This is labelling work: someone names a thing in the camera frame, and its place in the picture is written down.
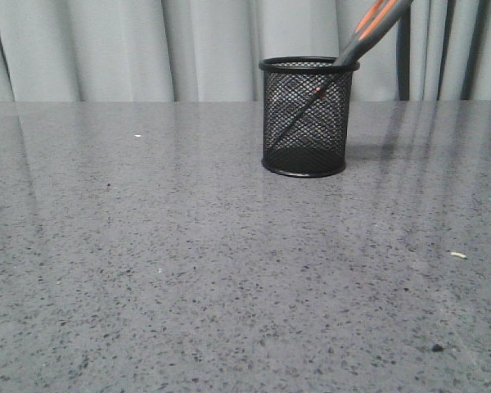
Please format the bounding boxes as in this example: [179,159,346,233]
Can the grey and orange scissors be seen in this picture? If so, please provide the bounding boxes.
[268,0,412,151]

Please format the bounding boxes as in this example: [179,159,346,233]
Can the black mesh pen bucket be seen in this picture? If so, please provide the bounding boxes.
[259,56,360,178]

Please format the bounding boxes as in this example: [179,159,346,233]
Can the small black debris speck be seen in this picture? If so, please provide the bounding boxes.
[431,344,444,352]

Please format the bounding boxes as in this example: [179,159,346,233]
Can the grey curtain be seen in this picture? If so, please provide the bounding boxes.
[0,1,491,102]

